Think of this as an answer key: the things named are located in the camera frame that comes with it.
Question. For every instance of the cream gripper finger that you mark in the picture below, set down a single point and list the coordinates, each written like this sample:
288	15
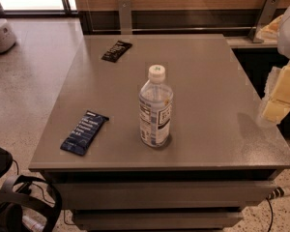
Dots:
276	103

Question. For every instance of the clear plastic water bottle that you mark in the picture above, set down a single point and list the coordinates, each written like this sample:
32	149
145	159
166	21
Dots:
155	107

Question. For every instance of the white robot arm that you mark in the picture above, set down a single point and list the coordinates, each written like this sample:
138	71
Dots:
283	39

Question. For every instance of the black rxbar chocolate wrapper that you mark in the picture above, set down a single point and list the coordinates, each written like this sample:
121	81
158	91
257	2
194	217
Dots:
116	51

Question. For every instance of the blue rxbar wrapper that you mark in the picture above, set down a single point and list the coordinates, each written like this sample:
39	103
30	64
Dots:
84	133

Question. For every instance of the grey drawer cabinet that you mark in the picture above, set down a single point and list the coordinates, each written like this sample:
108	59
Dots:
217	160

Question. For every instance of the white power strip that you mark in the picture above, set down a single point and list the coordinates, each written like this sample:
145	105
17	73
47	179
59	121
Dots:
279	192

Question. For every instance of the white round floor robot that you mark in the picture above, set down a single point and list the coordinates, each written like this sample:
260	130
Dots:
7	36

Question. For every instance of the right metal wall bracket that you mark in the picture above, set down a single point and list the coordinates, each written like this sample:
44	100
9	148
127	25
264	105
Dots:
265	16

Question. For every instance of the metal wall bracket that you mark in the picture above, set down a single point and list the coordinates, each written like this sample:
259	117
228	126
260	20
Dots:
125	17
265	16

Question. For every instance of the left metal wall bracket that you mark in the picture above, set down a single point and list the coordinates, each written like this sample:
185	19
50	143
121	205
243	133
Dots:
125	17

